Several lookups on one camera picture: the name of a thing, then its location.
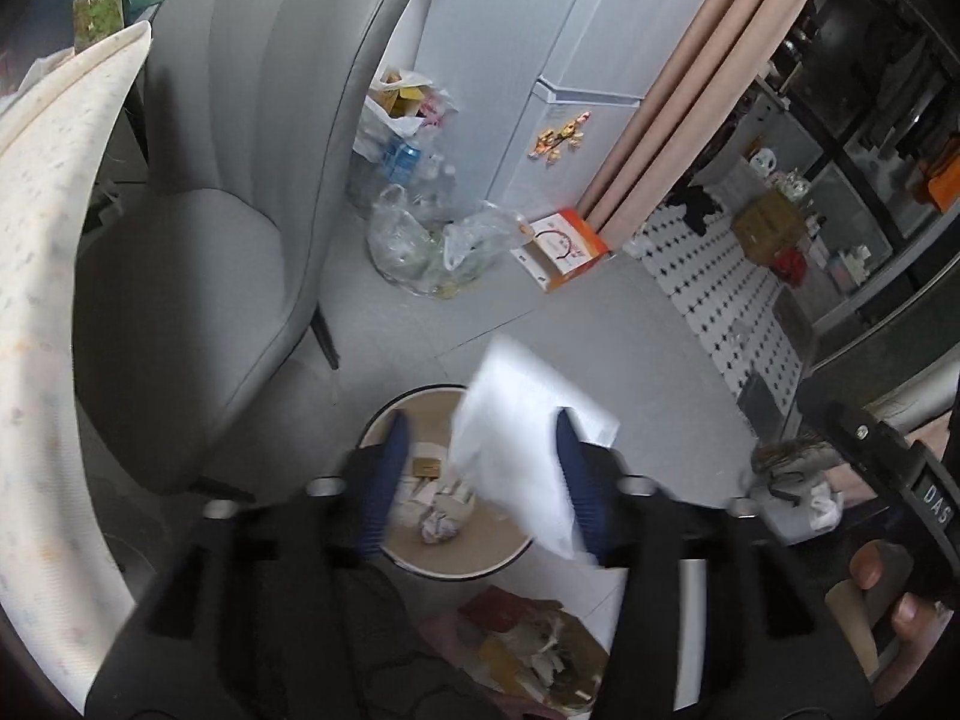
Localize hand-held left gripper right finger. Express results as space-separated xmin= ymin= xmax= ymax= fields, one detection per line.
xmin=553 ymin=406 xmax=878 ymax=720

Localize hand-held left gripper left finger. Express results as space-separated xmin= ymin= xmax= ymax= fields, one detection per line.
xmin=84 ymin=411 xmax=415 ymax=720

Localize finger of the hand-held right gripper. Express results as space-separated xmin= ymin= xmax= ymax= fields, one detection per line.
xmin=797 ymin=379 xmax=916 ymax=485

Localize round beige trash bin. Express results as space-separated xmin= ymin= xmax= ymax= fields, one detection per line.
xmin=354 ymin=384 xmax=537 ymax=584

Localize person's right hand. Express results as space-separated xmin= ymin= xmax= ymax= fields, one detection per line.
xmin=849 ymin=542 xmax=960 ymax=706

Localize white mat with black diamonds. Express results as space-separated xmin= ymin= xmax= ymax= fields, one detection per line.
xmin=626 ymin=202 xmax=818 ymax=421

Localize brown paper bag of scraps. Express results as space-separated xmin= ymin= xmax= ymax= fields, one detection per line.
xmin=420 ymin=589 xmax=612 ymax=717

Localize brown storage carton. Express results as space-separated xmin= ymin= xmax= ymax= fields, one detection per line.
xmin=731 ymin=187 xmax=808 ymax=265

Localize orange and white box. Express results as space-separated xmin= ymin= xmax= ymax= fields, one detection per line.
xmin=510 ymin=208 xmax=610 ymax=295

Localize clear plastic bag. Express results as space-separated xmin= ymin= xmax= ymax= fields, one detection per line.
xmin=365 ymin=184 xmax=526 ymax=299

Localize grey upholstered chair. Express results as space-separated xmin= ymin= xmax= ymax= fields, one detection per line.
xmin=71 ymin=0 xmax=443 ymax=502

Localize dark glass cabinet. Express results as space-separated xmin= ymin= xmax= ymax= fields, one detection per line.
xmin=750 ymin=0 xmax=960 ymax=331

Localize blue labelled water bottles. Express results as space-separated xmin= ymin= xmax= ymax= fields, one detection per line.
xmin=379 ymin=136 xmax=425 ymax=185

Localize orange charm fridge magnets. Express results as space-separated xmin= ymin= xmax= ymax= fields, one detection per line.
xmin=527 ymin=111 xmax=591 ymax=164

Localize pink curtain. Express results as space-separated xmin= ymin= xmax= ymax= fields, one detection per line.
xmin=581 ymin=0 xmax=845 ymax=256

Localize cream dotted tablecloth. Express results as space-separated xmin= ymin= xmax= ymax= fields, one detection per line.
xmin=0 ymin=19 xmax=155 ymax=691

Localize white bag with yellow packets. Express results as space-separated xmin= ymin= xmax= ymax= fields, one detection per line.
xmin=352 ymin=66 xmax=460 ymax=166

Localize white refrigerator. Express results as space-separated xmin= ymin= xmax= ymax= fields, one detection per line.
xmin=405 ymin=0 xmax=721 ymax=241

